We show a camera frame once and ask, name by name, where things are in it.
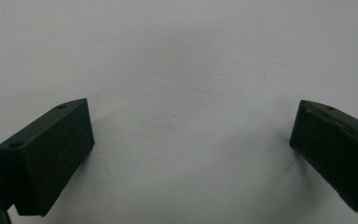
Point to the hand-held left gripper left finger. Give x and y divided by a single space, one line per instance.
46 155

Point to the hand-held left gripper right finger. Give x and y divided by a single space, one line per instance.
335 149

